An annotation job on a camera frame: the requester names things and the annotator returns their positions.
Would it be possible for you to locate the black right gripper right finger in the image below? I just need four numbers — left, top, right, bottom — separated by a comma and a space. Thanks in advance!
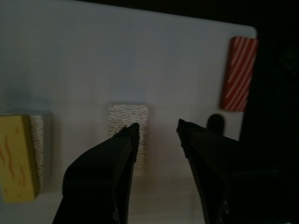
175, 118, 274, 224

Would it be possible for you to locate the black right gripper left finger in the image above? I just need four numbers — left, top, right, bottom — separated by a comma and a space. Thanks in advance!
51, 122, 142, 224

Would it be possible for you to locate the red white striped salmon block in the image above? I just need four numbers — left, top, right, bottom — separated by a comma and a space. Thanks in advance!
219, 35, 259, 113

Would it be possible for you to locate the white textured rice block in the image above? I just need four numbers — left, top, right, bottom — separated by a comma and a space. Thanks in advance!
107, 102, 151, 178
28, 114, 46, 192

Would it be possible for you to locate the yellow egg topping block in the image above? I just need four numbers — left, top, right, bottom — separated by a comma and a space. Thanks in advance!
0, 114, 42, 204

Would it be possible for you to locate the white cutting board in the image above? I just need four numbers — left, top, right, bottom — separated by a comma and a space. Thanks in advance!
0, 0, 258, 224

